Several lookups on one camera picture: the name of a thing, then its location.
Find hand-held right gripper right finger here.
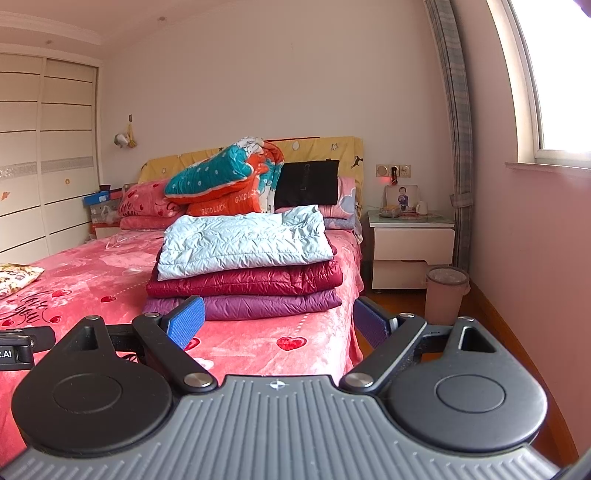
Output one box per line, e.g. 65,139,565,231
339,296,505,394

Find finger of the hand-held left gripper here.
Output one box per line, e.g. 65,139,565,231
0,325,57,348

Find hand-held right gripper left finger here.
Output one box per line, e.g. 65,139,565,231
62,296,219,394

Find purple down jacket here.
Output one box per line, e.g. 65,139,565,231
143,288,343,321

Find maroon down jacket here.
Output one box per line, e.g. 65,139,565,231
145,258,345,298

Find light blue down jacket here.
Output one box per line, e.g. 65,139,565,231
156,204,334,281

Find clear clothes hanger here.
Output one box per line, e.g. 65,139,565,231
99,233,139,250

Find floral pillow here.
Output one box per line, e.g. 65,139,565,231
0,263,45,301

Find pink trash bin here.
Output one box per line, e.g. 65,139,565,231
425,266,471,326

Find pink heart printed blanket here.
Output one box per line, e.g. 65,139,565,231
0,228,365,462

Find white nightstand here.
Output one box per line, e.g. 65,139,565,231
366,210,456,291

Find folded pink blanket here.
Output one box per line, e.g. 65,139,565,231
117,180,188,230

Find pink printed pillow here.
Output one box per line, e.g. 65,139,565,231
318,175,363,241

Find blue shoe box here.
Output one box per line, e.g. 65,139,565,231
83,191,125,207

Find colourful teal orange quilt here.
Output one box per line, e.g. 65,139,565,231
164,136,286,217

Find white wardrobe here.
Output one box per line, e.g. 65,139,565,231
0,53,101,266

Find grey checked curtain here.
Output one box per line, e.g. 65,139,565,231
425,0,474,268

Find window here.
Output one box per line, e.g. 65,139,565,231
485,0,591,174

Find photo frame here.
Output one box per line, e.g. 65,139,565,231
385,185,420,213

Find bedside wall socket panel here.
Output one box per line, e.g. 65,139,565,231
375,163,411,179

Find hanging wall ornament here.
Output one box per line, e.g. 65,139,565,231
113,115,138,149

